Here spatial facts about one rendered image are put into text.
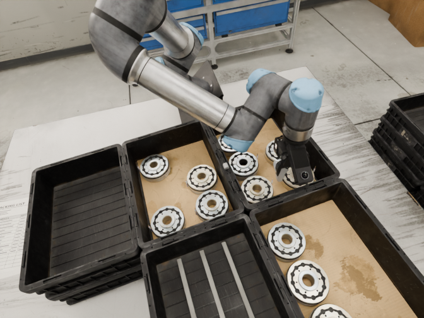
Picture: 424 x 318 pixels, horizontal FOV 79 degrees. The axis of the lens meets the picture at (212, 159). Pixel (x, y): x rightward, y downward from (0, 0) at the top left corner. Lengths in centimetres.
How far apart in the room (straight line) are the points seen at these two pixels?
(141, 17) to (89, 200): 61
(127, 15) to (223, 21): 208
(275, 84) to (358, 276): 54
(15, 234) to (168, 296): 69
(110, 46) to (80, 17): 290
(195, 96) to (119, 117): 83
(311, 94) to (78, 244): 78
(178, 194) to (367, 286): 59
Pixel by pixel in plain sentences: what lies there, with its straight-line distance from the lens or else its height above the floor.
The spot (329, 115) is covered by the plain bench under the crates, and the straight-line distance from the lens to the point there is 134.
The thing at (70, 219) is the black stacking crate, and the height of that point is 83.
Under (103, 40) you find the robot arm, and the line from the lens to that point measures 66.
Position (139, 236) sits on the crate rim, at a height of 93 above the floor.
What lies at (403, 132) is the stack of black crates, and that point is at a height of 51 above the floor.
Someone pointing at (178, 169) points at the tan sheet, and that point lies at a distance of 94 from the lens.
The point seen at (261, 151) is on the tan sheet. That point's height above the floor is 83.
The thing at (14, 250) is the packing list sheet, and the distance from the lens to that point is 123.
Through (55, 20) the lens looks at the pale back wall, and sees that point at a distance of 362.
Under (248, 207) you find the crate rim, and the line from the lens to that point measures 73.
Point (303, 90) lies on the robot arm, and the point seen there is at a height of 120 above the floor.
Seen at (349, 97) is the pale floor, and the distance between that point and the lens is 263.
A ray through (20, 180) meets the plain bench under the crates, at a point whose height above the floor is 70.
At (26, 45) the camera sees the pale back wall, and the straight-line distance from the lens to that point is 383.
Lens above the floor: 158
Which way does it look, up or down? 52 degrees down
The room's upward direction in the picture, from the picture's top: 8 degrees counter-clockwise
